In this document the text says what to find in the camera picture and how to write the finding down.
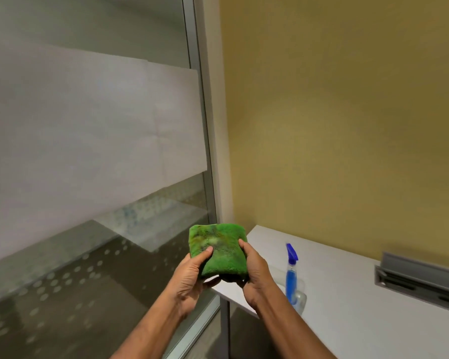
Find green microfiber cloth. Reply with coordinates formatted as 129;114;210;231
188;222;250;283

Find frosted film band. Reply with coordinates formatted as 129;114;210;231
0;31;208;267

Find glass partition panel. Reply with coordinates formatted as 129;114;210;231
0;0;219;359

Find grey desk cable flap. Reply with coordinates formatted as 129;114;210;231
374;252;449;315

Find person's right forearm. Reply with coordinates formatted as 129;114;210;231
254;284;337;359

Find grey aluminium partition frame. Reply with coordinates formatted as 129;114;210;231
165;0;225;359

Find blue spray bottle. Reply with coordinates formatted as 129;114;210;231
285;243;307;314

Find person's right hand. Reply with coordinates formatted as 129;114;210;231
236;239;277;311

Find person's left forearm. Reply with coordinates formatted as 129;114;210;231
110;293;195;359

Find person's left hand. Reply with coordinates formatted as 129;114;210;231
167;246;222;318

